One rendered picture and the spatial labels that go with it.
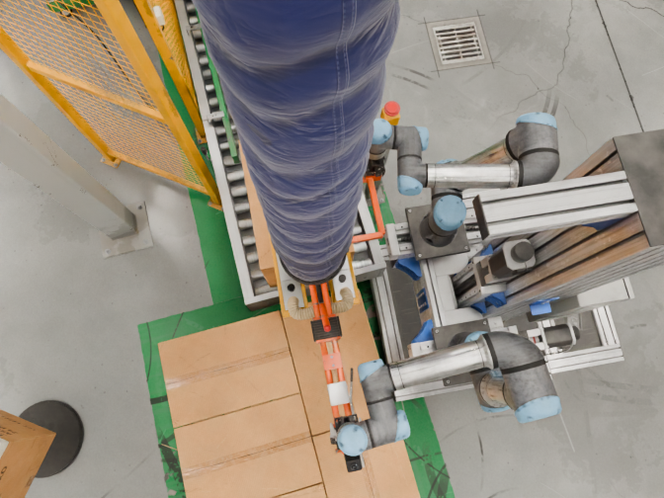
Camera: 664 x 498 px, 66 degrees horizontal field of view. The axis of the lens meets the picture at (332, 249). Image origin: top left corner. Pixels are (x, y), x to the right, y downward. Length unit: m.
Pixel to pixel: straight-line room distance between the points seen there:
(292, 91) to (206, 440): 2.09
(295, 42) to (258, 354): 2.07
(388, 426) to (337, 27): 1.11
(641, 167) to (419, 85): 2.52
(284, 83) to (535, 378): 1.05
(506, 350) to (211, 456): 1.54
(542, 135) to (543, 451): 2.04
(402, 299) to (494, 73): 1.75
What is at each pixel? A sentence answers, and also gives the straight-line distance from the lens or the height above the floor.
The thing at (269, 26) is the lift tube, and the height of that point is 2.60.
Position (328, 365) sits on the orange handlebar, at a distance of 1.73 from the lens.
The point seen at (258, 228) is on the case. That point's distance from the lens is 2.16.
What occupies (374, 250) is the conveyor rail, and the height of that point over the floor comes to 0.59.
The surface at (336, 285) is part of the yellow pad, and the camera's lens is 1.88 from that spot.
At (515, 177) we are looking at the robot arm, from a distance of 1.61.
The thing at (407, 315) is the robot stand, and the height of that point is 0.21.
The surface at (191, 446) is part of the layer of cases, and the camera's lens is 2.54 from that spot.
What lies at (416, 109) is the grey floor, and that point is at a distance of 3.53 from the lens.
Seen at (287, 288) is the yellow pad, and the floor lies 1.15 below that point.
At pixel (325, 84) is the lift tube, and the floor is 2.51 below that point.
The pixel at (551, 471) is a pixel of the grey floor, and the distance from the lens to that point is 3.29.
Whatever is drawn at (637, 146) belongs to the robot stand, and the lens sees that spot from 1.27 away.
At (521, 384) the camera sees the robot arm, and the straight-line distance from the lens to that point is 1.42.
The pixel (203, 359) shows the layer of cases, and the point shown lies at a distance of 2.52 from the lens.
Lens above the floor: 3.00
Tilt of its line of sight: 75 degrees down
